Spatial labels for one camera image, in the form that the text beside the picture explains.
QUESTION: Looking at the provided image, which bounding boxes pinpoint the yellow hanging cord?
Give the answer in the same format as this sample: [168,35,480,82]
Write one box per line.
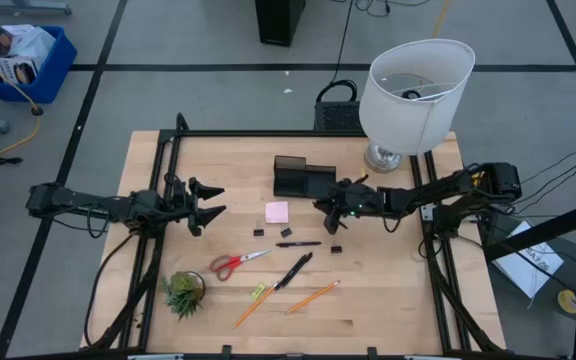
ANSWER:
[431,0,453,40]

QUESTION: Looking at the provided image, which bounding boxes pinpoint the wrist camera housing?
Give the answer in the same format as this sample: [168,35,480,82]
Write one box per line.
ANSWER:
[165,185,189,217]
[340,184,372,212]

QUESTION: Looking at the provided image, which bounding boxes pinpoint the potted succulent plant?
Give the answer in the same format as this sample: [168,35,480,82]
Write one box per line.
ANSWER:
[161,270,207,321]

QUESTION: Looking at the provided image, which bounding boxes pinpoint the blue plastic bin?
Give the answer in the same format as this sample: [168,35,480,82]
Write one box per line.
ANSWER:
[0,24,78,105]

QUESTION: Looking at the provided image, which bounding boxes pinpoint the pink sticky note pad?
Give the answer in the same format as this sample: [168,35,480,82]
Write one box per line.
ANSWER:
[264,201,290,225]

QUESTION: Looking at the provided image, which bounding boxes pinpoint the black mesh desk organizer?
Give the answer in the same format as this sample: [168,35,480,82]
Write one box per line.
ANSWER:
[272,154,338,200]

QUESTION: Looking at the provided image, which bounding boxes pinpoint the left wrist camera housing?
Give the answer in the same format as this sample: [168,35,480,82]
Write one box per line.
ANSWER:
[165,185,189,217]

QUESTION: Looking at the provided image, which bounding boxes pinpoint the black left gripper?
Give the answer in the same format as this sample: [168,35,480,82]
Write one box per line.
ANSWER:
[163,173,228,238]

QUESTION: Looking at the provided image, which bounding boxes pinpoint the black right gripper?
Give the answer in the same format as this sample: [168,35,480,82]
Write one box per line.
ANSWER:
[312,181,386,236]

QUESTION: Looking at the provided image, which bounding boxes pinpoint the printed cardboard carton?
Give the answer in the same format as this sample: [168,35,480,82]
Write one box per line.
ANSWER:
[0,55,39,86]

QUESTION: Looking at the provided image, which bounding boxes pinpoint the white plastic bag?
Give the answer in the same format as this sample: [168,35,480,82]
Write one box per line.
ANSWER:
[0,23,57,64]

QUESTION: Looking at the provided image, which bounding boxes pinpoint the red handled scissors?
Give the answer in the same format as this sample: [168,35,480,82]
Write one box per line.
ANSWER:
[208,248,273,282]

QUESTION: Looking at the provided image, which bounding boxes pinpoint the right wrist camera housing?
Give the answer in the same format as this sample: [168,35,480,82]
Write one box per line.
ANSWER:
[340,184,372,212]

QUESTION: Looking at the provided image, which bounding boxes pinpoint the black aluminium table frame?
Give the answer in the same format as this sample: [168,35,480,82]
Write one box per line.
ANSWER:
[80,112,507,360]

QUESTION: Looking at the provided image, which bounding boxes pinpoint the yellow pencil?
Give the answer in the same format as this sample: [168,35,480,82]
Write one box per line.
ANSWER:
[232,283,278,330]
[286,280,342,315]

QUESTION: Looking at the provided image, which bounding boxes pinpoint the black computer tower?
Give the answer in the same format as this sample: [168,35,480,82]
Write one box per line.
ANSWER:
[254,0,307,48]

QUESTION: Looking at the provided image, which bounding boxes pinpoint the yellow round disc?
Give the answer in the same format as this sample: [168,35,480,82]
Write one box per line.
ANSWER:
[556,286,576,316]

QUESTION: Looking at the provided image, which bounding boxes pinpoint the black hanging cable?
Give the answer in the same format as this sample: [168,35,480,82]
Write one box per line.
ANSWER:
[316,0,360,104]

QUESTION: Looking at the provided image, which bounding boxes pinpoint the white printed paper sheet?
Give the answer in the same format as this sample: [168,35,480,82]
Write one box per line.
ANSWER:
[492,219,565,300]

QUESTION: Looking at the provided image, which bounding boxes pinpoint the black marker pen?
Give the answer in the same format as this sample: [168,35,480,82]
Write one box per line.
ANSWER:
[281,251,315,284]
[272,262,303,292]

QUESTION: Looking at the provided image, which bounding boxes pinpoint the black metal stand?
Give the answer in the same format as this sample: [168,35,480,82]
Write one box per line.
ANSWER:
[482,193,576,360]

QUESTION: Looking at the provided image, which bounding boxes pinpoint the white table lamp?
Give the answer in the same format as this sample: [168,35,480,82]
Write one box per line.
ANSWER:
[358,38,477,175]

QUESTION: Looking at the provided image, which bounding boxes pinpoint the yellow cable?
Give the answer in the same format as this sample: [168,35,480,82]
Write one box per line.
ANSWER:
[0,43,44,165]

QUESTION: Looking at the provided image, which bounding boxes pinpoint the black mesh computer box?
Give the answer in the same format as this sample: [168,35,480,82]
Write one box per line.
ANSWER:
[313,100,365,133]

